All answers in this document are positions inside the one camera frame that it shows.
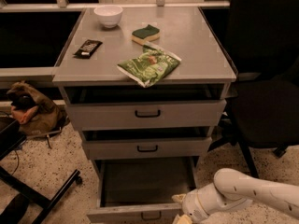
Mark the grey drawer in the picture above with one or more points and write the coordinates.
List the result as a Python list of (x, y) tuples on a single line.
[(141, 189), (146, 148), (145, 115)]

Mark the white ceramic bowl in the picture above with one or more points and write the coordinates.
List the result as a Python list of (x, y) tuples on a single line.
[(108, 15)]

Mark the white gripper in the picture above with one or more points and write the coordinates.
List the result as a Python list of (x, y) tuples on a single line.
[(191, 206)]

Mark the grey metal drawer cabinet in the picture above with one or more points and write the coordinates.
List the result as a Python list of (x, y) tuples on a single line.
[(204, 73)]

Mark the black chocolate bar wrapper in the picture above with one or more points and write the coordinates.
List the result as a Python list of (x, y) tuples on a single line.
[(87, 49)]

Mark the green snack bag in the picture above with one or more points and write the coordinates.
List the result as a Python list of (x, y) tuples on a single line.
[(151, 66)]

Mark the green yellow sponge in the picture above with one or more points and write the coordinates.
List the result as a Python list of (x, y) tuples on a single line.
[(146, 34)]

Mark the grey top drawer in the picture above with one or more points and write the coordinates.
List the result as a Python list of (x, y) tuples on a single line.
[(145, 115)]

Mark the grey bottom drawer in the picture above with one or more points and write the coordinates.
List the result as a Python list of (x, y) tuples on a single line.
[(141, 189)]

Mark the black office chair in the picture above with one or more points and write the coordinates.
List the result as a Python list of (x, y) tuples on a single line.
[(262, 39)]

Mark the brown backpack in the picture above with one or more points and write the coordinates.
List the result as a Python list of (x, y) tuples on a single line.
[(45, 119)]

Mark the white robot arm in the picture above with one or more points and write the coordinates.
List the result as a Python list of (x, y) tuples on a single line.
[(232, 190)]

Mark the grey middle drawer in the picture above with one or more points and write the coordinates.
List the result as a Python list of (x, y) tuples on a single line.
[(146, 148)]

